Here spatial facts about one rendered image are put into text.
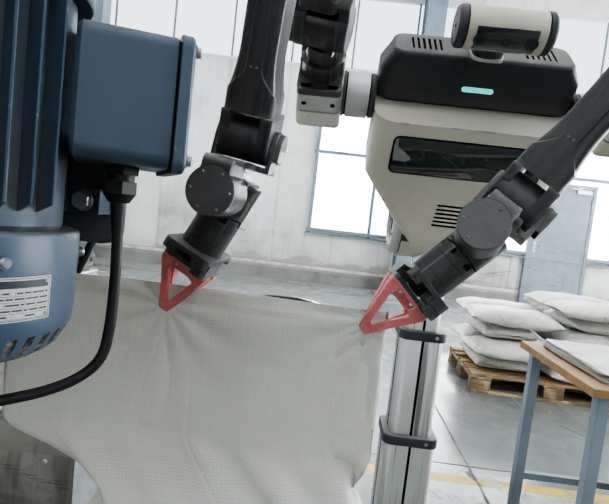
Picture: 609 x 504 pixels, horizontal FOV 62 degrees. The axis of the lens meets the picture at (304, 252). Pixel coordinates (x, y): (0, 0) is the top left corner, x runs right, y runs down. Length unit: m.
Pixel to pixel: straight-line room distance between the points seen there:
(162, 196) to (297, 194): 2.31
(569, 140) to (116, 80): 0.49
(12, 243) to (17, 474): 0.95
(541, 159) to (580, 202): 8.86
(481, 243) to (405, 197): 0.54
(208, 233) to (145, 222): 8.56
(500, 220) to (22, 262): 0.45
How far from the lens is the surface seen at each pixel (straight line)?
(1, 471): 1.27
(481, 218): 0.58
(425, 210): 1.13
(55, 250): 0.36
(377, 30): 9.20
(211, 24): 9.42
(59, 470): 1.21
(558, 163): 0.66
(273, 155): 0.65
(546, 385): 4.27
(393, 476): 1.35
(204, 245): 0.66
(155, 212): 9.14
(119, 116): 0.35
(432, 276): 0.64
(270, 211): 8.71
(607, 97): 0.67
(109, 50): 0.36
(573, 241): 9.49
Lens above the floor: 1.20
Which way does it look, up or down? 5 degrees down
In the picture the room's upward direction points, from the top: 6 degrees clockwise
